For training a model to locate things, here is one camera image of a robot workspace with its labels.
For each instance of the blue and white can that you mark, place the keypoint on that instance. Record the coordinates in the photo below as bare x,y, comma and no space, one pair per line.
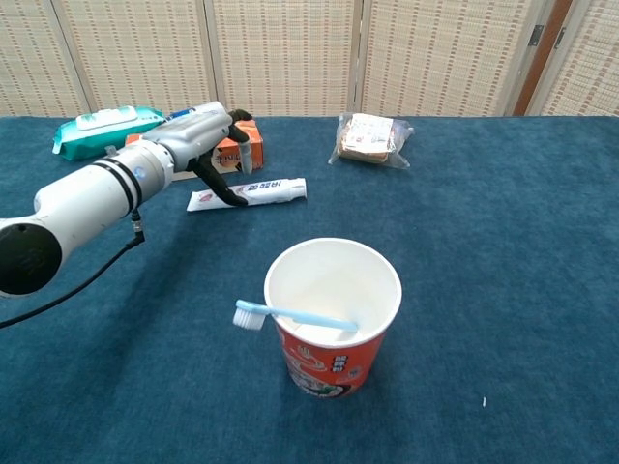
179,115

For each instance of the brown wooden post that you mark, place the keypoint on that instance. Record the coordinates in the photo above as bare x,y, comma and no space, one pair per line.
541,58

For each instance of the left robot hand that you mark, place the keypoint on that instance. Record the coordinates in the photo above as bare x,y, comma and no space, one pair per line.
193,133

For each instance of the orange cardboard snack box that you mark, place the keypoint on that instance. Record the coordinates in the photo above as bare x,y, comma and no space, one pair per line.
225,157

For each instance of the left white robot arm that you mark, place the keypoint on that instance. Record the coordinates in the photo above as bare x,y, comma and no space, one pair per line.
87,203

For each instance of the light blue toothbrush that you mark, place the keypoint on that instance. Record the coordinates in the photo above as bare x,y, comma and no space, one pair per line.
309,318

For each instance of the green wet wipes pack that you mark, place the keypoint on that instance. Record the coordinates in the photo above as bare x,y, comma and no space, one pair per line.
97,137

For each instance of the orange noodle paper cup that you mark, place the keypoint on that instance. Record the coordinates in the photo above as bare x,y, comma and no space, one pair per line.
338,357

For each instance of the blue table cloth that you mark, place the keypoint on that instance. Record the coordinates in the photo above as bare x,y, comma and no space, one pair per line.
483,290

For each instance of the clear bag of bread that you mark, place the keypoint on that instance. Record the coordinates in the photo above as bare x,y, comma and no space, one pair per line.
367,140

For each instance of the bamboo folding screen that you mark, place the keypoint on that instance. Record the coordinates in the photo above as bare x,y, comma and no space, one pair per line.
290,48

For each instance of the white toothpaste tube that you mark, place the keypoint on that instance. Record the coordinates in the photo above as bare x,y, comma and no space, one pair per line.
275,188

